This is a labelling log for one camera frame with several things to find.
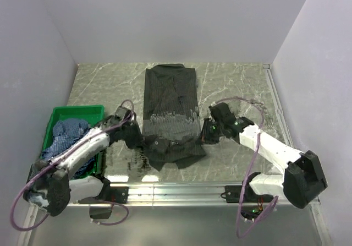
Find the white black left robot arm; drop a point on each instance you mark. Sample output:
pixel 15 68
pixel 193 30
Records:
pixel 50 183

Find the green plastic tray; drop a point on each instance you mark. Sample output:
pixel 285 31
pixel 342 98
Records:
pixel 91 113

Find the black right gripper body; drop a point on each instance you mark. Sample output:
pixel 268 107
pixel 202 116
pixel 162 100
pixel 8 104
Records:
pixel 213 131

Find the aluminium rail frame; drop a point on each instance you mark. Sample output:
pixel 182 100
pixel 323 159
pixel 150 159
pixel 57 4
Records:
pixel 180 207

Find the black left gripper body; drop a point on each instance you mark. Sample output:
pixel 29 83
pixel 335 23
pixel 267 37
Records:
pixel 132 135

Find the blue checked shirt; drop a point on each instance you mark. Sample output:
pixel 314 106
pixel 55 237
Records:
pixel 65 134

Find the black pinstriped long sleeve shirt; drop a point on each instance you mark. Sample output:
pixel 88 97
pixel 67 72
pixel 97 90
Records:
pixel 171 122

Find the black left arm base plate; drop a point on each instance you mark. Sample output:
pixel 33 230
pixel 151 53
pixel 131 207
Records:
pixel 118 193

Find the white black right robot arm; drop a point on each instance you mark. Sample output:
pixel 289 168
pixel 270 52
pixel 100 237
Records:
pixel 300 179

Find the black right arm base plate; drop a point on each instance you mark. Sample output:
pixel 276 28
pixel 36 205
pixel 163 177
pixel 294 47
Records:
pixel 233 193

